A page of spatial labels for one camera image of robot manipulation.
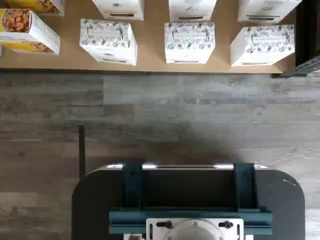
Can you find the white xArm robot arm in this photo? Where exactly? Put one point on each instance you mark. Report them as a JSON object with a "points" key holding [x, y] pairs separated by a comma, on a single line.
{"points": [[195, 231]]}

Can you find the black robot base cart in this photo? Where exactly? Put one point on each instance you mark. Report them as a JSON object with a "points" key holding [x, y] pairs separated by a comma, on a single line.
{"points": [[95, 200]]}

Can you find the white organic pantry box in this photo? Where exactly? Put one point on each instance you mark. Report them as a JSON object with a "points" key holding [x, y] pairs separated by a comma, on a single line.
{"points": [[267, 10], [107, 37], [117, 8], [262, 45], [189, 40], [192, 10]]}

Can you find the yellow purely elizabeth box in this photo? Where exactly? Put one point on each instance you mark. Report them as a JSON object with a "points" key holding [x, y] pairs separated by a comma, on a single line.
{"points": [[37, 6], [25, 27]]}

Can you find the white organic pantry boxes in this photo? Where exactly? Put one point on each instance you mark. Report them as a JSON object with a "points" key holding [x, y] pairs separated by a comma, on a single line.
{"points": [[150, 50]]}

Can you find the thin black pole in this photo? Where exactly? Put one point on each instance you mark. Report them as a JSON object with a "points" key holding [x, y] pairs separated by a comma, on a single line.
{"points": [[81, 150]]}

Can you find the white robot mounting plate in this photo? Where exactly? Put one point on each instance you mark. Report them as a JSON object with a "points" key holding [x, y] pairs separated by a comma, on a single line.
{"points": [[156, 236]]}

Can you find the black metal shelving rack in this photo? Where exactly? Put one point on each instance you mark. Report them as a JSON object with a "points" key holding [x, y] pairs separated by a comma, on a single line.
{"points": [[307, 37]]}

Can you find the teal aluminium rail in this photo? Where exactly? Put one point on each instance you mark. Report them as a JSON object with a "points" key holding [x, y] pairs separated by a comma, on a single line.
{"points": [[125, 217]]}

